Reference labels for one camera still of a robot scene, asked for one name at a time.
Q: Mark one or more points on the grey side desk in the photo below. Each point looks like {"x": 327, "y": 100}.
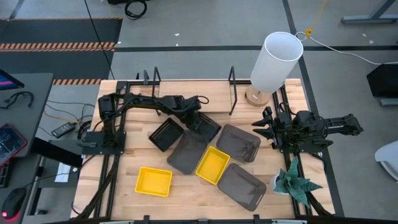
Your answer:
{"x": 34, "y": 109}

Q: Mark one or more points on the black computer mouse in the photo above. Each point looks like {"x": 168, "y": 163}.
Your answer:
{"x": 13, "y": 203}

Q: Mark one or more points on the green plant in white pot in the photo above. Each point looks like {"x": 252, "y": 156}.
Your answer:
{"x": 293, "y": 183}

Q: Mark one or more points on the red edged dark device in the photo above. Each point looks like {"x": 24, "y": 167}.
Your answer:
{"x": 11, "y": 141}

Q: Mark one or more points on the black desk corner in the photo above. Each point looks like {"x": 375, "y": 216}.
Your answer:
{"x": 384, "y": 81}

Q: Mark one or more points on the computer monitor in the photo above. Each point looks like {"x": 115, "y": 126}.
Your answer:
{"x": 7, "y": 81}

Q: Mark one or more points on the black hazard striped floor mat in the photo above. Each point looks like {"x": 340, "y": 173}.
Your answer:
{"x": 62, "y": 34}

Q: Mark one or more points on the white paper sheet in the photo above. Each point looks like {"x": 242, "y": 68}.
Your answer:
{"x": 62, "y": 172}

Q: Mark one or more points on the black power brick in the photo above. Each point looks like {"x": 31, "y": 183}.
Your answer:
{"x": 63, "y": 129}

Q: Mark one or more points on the black metal shelf bracket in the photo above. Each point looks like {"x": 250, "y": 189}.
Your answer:
{"x": 154, "y": 81}
{"x": 233, "y": 87}

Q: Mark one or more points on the black aluminium table frame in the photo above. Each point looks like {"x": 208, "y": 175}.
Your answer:
{"x": 109, "y": 174}

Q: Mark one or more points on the yellow slotted plastic basket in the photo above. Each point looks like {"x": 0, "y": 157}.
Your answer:
{"x": 213, "y": 165}
{"x": 154, "y": 182}

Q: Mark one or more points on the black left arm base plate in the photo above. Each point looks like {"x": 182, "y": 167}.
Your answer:
{"x": 102, "y": 144}

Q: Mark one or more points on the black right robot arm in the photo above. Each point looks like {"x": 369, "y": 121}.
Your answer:
{"x": 339, "y": 123}

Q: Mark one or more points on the black slotted plastic basket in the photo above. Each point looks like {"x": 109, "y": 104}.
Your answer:
{"x": 211, "y": 126}
{"x": 166, "y": 134}

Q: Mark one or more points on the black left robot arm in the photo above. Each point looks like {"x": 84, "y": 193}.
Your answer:
{"x": 149, "y": 102}

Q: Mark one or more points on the grey desk leg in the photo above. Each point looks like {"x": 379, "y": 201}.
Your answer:
{"x": 370, "y": 19}

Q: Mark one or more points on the translucent grey plastic bin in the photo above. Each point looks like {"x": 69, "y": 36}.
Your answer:
{"x": 237, "y": 143}
{"x": 188, "y": 154}
{"x": 242, "y": 186}

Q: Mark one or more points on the white chair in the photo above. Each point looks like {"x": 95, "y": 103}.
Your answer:
{"x": 388, "y": 158}

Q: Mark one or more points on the white shade wooden base lamp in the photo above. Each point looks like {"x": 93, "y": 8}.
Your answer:
{"x": 273, "y": 65}

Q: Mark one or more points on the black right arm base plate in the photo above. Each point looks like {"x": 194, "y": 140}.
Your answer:
{"x": 306, "y": 146}

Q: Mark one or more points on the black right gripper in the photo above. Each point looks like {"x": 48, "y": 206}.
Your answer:
{"x": 284, "y": 127}

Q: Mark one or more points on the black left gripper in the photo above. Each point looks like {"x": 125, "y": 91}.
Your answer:
{"x": 196, "y": 120}

